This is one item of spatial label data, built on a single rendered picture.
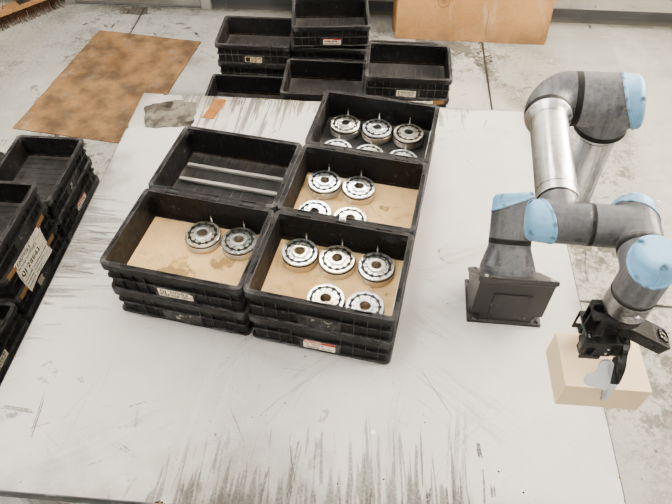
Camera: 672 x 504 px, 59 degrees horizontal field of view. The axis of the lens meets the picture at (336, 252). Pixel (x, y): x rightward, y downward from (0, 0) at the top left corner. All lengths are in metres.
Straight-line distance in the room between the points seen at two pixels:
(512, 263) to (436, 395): 0.41
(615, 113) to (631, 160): 2.26
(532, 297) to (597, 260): 1.36
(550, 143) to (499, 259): 0.53
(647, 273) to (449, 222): 1.08
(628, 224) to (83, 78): 3.58
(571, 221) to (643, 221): 0.11
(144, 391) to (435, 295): 0.87
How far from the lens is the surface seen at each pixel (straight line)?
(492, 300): 1.70
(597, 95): 1.38
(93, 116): 3.83
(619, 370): 1.21
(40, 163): 2.97
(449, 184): 2.15
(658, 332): 1.22
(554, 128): 1.26
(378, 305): 1.57
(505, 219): 1.67
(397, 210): 1.85
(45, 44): 4.65
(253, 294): 1.52
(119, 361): 1.77
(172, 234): 1.83
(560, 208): 1.08
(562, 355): 1.27
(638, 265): 1.02
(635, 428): 2.60
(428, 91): 2.89
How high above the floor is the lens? 2.14
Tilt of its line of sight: 50 degrees down
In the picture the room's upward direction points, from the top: straight up
